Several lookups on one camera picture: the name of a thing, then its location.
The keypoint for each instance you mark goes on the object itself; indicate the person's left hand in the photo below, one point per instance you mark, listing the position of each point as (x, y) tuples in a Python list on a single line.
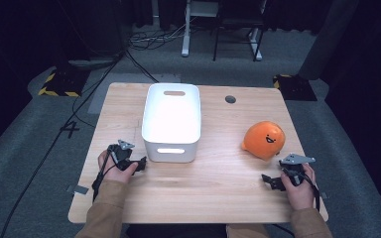
[(119, 173)]

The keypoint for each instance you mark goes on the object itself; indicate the orange smiling face toy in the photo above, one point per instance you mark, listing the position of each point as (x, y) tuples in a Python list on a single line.
[(261, 137)]

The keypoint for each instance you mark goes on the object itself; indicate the dark curtain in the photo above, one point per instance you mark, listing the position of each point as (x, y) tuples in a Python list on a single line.
[(330, 36)]

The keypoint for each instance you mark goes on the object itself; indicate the black equipment stand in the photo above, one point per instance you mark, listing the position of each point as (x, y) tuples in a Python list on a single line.
[(89, 33)]

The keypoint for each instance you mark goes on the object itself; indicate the grey table edge clamp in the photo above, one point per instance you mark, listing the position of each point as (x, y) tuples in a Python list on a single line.
[(324, 195), (77, 189)]

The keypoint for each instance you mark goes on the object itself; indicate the yellow black striped base plate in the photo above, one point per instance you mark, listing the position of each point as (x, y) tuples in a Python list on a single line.
[(63, 84), (294, 87)]

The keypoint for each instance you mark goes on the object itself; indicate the black metal chair frame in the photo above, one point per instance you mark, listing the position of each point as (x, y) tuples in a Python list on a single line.
[(238, 23)]

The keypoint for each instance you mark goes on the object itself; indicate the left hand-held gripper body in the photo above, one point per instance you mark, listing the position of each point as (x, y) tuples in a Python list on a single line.
[(122, 153)]

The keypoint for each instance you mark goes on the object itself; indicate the person's right hand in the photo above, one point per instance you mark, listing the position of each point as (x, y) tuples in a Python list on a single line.
[(299, 195)]

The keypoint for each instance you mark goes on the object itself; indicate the white plastic storage bin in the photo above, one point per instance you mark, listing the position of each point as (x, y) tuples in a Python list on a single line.
[(172, 119)]

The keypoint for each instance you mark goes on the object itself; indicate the white desk frame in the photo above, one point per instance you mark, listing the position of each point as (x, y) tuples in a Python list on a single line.
[(186, 33)]

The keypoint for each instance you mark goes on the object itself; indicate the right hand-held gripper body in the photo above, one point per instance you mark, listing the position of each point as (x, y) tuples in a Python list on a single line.
[(294, 165)]

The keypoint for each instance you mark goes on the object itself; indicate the dark round table grommet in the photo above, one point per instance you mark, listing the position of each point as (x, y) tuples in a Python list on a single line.
[(230, 99)]

